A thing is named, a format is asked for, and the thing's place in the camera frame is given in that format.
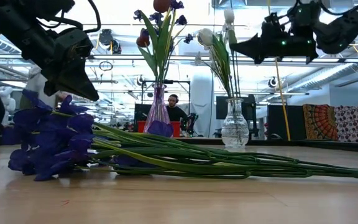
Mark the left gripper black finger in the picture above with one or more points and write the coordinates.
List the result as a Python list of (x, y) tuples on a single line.
[(73, 81), (50, 85)]

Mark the white tulip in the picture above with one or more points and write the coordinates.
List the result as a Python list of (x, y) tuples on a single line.
[(228, 15), (205, 36)]

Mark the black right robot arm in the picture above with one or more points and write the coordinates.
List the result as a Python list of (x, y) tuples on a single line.
[(346, 28)]

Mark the black background robot arm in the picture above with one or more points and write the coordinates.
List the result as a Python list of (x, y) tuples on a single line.
[(191, 123)]

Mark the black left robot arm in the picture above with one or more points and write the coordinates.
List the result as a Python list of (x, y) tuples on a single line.
[(11, 28)]

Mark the white flowers in clear vase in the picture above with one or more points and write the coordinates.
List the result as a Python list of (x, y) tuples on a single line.
[(228, 87)]

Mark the clear glass vase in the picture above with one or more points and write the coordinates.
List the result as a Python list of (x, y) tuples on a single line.
[(235, 127)]

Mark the pink glass vase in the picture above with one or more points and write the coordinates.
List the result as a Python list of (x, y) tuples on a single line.
[(158, 109)]

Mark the person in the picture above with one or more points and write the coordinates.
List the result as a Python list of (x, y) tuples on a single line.
[(34, 85), (176, 113)]

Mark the white background machine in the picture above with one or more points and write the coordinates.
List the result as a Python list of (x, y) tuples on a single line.
[(6, 102)]

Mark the black monitor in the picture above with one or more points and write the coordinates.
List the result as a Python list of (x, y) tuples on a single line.
[(247, 107)]

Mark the overhead metal bar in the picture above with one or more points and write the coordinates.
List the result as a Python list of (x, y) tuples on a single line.
[(120, 57)]

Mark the black partition panel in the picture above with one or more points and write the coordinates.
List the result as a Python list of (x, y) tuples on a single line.
[(280, 123)]

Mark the white column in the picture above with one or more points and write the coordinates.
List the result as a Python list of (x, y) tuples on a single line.
[(202, 102)]

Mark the orange mandala cloth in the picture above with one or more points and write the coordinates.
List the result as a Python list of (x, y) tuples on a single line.
[(320, 121)]

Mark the black headphones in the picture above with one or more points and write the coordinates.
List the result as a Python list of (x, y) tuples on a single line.
[(169, 99)]

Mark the white dotted cloth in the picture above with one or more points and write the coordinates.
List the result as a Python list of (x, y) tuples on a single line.
[(356, 124)]

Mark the red bin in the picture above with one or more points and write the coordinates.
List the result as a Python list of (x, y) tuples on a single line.
[(176, 129)]

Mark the black ceiling camera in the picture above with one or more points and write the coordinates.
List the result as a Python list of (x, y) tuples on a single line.
[(273, 81), (105, 36)]

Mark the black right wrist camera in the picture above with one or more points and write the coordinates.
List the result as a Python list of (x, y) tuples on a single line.
[(303, 15)]

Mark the black background rig frame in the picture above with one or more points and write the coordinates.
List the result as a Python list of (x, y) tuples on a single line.
[(179, 81)]

